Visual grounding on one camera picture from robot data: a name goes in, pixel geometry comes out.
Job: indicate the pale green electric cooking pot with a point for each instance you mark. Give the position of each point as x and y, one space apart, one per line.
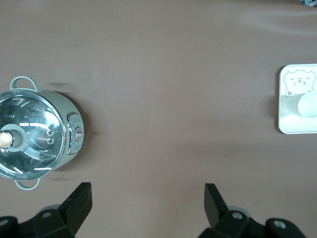
65 106

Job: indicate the white bear print tray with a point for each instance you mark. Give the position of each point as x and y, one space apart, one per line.
287 124

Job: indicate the glass pot lid with knob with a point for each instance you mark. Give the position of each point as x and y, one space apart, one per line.
37 119

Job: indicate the brown table cover mat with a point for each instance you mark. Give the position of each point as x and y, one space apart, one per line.
158 74

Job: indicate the white plastic cup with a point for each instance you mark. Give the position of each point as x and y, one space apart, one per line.
308 105

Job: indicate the grey metal bracket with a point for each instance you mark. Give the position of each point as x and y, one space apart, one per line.
310 2

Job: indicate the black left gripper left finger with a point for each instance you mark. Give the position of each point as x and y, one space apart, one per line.
74 210

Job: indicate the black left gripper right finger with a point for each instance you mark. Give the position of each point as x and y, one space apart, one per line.
215 210

